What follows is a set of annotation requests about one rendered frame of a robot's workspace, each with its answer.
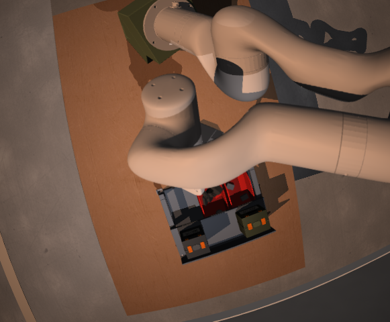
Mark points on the red open bin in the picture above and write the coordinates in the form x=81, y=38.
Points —
x=242, y=185
x=218, y=202

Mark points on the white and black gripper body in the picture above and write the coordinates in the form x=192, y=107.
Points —
x=196, y=191

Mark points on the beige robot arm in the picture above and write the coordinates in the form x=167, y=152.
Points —
x=319, y=139

